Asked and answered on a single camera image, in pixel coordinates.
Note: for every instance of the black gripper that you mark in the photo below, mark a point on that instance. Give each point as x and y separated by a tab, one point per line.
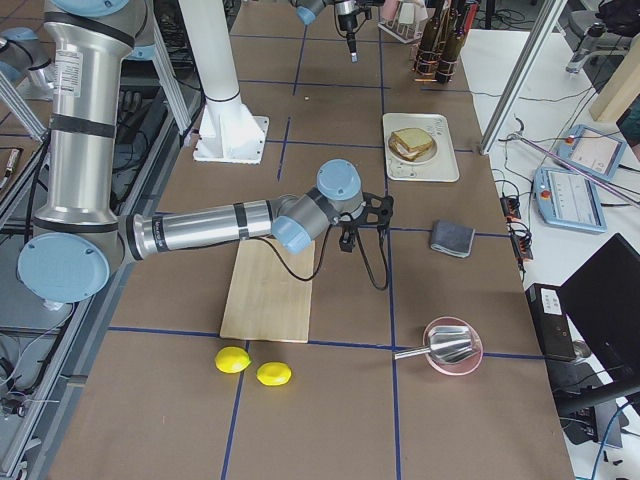
346	237
346	20

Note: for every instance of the bread slice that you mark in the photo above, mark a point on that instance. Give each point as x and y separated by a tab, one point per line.
410	156
412	140

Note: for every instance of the round white plate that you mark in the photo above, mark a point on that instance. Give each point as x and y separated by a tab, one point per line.
412	144

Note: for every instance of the cream bear serving tray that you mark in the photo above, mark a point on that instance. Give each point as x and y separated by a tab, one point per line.
441	167

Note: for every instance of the pink cup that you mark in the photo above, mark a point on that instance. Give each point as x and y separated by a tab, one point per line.
389	9

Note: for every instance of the dark green wine bottle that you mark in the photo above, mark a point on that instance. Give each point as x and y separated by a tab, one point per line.
462	15

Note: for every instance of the bamboo cutting board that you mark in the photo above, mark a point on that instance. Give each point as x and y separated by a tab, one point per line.
265	302

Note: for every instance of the bread slice on plate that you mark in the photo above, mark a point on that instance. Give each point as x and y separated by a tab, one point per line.
410	156

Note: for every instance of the folded grey cloth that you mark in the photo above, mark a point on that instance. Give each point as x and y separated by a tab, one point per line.
452	239

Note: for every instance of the metal spoon in bowl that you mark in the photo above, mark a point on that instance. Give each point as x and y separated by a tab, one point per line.
445	344

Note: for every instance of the yellow lemon right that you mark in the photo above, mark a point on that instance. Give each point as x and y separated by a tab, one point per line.
274	373

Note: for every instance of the yellow lemon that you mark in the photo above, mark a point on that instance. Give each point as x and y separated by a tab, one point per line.
274	373
232	359

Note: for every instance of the yellow lemon left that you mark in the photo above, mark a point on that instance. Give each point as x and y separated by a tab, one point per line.
232	359

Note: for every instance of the pink bowl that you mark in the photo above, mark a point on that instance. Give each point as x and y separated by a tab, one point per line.
464	367

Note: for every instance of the pink reacher stick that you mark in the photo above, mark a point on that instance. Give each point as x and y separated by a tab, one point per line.
607	185

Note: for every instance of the blue teach pendant near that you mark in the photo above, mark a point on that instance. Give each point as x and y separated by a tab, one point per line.
568	200

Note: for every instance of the blue teach pendant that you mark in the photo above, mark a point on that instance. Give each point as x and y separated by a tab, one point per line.
568	200
592	151

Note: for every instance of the blue teach pendant far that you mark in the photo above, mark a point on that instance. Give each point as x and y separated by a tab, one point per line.
592	151

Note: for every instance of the black monitor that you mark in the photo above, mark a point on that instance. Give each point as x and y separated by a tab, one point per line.
601	299

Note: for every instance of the white wire cup rack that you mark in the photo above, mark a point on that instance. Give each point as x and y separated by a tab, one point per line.
409	22

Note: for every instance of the copper wire bottle rack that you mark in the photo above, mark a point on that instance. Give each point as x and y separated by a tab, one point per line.
435	66

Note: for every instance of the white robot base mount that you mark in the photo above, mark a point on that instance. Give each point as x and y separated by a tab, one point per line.
228	131

